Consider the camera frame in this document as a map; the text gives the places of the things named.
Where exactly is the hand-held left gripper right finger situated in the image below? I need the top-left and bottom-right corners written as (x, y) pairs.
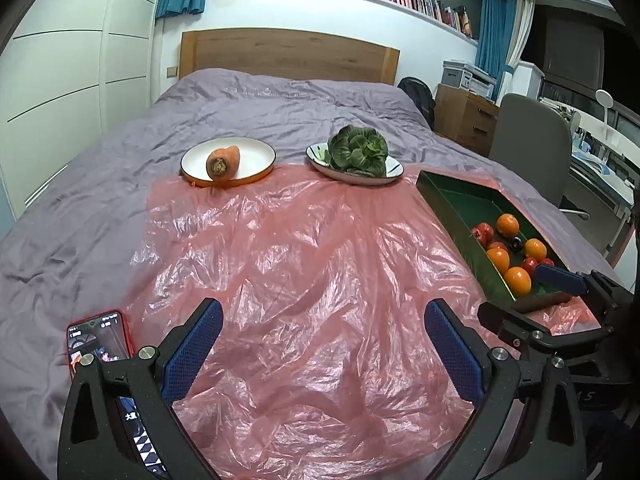
top-left (424, 299), bottom-right (589, 480)

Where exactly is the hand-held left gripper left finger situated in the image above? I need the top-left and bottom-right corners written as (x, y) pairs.
top-left (56, 298), bottom-right (224, 480)

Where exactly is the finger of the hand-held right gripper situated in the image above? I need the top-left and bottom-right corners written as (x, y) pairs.
top-left (476, 301), bottom-right (614, 357)
top-left (532, 264), bottom-right (627, 312)

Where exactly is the large orange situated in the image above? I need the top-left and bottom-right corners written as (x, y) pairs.
top-left (503, 267), bottom-right (532, 297)

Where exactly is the green tray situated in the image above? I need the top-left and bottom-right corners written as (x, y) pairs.
top-left (416, 170), bottom-right (573, 311)

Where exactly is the smartphone in red case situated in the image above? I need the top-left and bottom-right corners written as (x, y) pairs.
top-left (66, 309), bottom-right (171, 480)

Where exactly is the white desk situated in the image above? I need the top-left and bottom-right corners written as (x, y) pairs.
top-left (565, 110), bottom-right (640, 221)

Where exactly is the pink plastic sheet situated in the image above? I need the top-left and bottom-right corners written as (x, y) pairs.
top-left (120, 162), bottom-right (601, 471)

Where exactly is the grey office chair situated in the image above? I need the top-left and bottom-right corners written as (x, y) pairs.
top-left (487, 93), bottom-right (591, 221)

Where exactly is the wooden nightstand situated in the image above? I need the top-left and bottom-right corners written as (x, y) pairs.
top-left (432, 84), bottom-right (501, 157)

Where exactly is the white desk lamp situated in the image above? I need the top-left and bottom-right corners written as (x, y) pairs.
top-left (595, 90), bottom-right (615, 143)

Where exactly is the white plate dark rim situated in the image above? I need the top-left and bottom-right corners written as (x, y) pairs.
top-left (305, 142), bottom-right (405, 187)

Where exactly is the carrot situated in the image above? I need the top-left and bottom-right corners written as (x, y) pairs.
top-left (206, 145), bottom-right (242, 181)

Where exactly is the white cabinet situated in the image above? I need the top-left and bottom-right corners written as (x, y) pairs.
top-left (517, 60), bottom-right (546, 101)

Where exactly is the white plate orange rim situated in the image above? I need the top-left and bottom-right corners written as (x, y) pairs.
top-left (180, 138), bottom-right (277, 188)

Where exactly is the green leafy vegetable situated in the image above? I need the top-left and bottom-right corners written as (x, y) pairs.
top-left (324, 126), bottom-right (390, 178)

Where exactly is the white printer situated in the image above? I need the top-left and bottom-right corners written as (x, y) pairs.
top-left (441, 60), bottom-right (497, 98)

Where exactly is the black backpack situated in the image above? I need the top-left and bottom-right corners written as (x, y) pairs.
top-left (397, 77), bottom-right (437, 128)

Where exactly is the dark window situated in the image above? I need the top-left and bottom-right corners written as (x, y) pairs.
top-left (535, 5), bottom-right (640, 126)

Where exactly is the white curtain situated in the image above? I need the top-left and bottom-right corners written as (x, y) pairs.
top-left (507, 0), bottom-right (536, 68)

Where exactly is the white wardrobe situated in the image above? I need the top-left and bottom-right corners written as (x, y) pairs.
top-left (0, 0), bottom-right (171, 221)

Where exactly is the wooden headboard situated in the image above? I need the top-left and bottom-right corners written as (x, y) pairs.
top-left (179, 29), bottom-right (402, 86)

